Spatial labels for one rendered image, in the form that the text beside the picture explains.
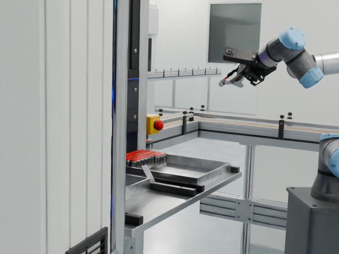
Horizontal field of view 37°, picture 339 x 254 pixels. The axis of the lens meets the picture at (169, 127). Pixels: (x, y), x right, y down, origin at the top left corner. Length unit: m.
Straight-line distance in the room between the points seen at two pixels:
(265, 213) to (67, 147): 1.98
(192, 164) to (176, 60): 8.99
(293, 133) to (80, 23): 1.84
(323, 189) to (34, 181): 1.31
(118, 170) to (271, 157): 2.33
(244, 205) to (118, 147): 1.81
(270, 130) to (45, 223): 1.88
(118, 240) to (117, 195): 0.08
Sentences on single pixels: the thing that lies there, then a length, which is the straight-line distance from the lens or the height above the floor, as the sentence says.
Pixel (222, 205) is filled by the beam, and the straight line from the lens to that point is 2.68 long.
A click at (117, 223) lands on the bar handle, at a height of 0.99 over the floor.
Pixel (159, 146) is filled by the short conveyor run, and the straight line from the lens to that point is 2.28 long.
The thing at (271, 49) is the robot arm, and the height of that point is 1.30.
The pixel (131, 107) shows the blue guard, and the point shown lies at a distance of 1.85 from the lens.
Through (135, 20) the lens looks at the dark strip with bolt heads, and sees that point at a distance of 1.86.
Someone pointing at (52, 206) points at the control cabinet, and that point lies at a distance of 0.71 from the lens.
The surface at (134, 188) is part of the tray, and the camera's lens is 1.43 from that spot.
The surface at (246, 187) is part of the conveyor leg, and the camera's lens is 2.63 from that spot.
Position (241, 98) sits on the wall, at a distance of 10.18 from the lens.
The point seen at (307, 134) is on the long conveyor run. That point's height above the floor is 0.92.
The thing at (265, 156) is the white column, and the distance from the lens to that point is 3.17.
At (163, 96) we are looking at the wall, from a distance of 10.94.
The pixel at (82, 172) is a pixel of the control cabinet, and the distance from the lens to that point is 0.75.
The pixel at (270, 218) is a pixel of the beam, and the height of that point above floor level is 0.48.
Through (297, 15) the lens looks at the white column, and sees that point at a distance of 3.08.
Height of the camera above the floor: 1.29
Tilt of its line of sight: 9 degrees down
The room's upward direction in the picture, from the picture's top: 2 degrees clockwise
